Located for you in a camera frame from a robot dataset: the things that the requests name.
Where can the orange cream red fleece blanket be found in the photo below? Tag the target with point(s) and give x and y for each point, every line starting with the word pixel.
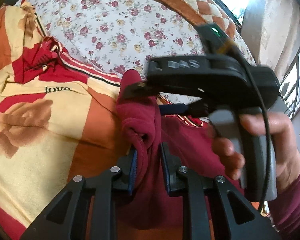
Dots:
pixel 59 118

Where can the dark red garment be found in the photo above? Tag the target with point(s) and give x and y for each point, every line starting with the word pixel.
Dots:
pixel 156 138

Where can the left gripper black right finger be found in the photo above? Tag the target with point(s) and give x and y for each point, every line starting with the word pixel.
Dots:
pixel 212 207

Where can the white floral quilt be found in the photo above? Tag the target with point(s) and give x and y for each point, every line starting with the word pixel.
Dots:
pixel 117 35

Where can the window with metal frame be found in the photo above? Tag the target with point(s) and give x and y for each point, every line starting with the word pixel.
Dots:
pixel 269 33

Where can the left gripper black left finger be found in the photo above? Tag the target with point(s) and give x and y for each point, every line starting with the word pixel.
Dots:
pixel 86 207

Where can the dark red sleeve forearm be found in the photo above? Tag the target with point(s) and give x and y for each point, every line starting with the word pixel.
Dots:
pixel 285 211

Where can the person's right hand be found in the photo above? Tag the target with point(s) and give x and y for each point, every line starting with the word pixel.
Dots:
pixel 284 141

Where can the brown checkered pillow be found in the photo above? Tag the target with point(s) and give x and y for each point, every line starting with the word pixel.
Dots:
pixel 198 12

